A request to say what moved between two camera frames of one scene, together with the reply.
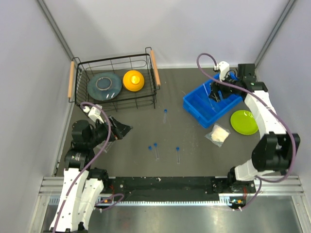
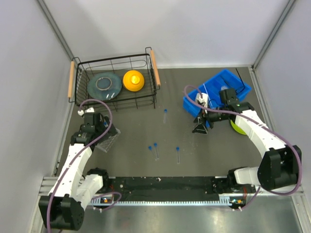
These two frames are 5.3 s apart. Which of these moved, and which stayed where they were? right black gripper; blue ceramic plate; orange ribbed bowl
Moved: right black gripper
Stayed: blue ceramic plate; orange ribbed bowl
